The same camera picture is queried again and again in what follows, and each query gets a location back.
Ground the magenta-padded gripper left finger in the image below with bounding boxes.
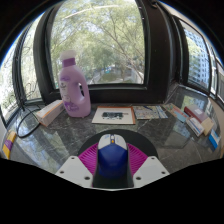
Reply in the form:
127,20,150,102
54,143,101,189

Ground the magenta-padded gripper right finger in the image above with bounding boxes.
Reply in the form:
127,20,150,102
126,143,170,189

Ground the blue and white computer mouse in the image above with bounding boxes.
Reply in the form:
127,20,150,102
96,133,129,179

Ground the pale printed pamphlet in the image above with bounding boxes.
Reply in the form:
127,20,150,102
132,105,169,120

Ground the white and orange carton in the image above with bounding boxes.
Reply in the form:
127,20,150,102
35,99,65,128

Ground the white booklet with dark print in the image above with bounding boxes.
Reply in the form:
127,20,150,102
91,105,137,126

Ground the small blue box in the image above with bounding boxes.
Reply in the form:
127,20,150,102
208,128,222,150

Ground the red and white book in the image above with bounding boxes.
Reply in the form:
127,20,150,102
183,104,214,137

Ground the purple detergent bottle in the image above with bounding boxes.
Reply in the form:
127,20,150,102
58,49,92,118

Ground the black wire stand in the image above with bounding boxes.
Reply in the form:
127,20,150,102
13,33,43,139

